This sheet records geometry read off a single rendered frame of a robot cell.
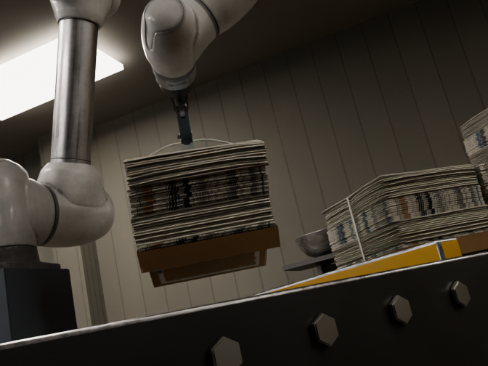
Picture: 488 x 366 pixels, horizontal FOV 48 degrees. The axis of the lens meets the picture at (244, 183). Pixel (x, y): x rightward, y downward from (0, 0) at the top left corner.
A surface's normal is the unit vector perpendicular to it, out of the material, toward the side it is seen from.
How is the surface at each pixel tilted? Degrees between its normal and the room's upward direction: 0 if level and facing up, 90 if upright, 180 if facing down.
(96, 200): 103
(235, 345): 90
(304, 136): 90
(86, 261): 90
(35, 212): 95
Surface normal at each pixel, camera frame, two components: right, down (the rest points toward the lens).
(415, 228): 0.27, -0.30
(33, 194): 0.82, -0.38
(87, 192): 0.82, -0.07
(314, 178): -0.36, -0.15
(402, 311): 0.56, -0.33
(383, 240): -0.93, 0.13
